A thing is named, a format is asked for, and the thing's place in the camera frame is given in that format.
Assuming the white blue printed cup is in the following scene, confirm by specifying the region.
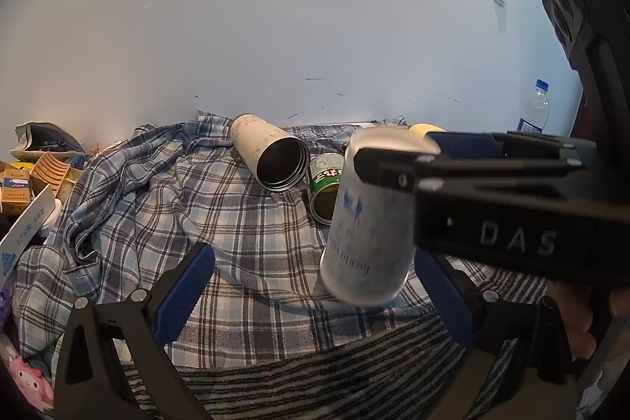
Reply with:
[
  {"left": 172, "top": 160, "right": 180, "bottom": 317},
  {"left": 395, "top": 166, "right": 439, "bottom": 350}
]
[{"left": 319, "top": 126, "right": 440, "bottom": 307}]

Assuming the yellow capped cup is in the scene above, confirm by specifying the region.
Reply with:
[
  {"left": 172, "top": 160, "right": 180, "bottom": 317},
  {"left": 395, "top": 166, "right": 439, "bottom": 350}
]
[{"left": 409, "top": 122, "right": 444, "bottom": 137}]

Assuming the person's hand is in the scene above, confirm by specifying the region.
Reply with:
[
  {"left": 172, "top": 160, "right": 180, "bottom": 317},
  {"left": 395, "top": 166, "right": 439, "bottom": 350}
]
[{"left": 547, "top": 280, "right": 629, "bottom": 360}]

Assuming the pink plush toy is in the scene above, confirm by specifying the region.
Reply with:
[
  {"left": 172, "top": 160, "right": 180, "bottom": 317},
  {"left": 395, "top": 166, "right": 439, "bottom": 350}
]
[{"left": 9, "top": 357, "right": 54, "bottom": 413}]

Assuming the green tin can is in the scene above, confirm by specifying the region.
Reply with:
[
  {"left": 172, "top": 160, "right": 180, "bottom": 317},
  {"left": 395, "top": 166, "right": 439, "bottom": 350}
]
[{"left": 308, "top": 152, "right": 344, "bottom": 225}]

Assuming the clear plastic water bottle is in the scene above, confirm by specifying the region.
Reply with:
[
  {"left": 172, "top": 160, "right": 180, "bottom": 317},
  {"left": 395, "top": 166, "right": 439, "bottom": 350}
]
[{"left": 517, "top": 79, "right": 550, "bottom": 133}]

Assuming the beige thermos tumbler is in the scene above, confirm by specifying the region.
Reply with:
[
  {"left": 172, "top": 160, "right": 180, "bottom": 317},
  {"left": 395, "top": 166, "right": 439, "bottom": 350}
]
[{"left": 228, "top": 113, "right": 309, "bottom": 193}]

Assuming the striped grey blanket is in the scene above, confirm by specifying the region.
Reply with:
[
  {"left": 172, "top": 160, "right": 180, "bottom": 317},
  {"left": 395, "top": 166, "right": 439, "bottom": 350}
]
[{"left": 178, "top": 312, "right": 465, "bottom": 419}]

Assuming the white flat box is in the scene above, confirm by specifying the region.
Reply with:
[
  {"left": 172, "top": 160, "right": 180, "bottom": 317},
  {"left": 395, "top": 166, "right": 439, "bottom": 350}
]
[{"left": 0, "top": 184, "right": 56, "bottom": 286}]

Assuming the orange cardboard box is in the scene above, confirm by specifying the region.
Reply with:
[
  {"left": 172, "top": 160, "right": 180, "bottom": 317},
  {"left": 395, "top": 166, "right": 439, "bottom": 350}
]
[{"left": 1, "top": 167, "right": 32, "bottom": 215}]

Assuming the tan ribbed plastic holder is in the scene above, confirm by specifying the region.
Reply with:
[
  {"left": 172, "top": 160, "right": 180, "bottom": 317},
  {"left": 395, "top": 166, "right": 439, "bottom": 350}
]
[{"left": 31, "top": 152, "right": 70, "bottom": 197}]

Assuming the grey folded bag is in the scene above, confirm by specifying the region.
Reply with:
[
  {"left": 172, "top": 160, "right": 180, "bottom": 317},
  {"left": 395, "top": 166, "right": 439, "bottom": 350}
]
[{"left": 9, "top": 122, "right": 87, "bottom": 161}]

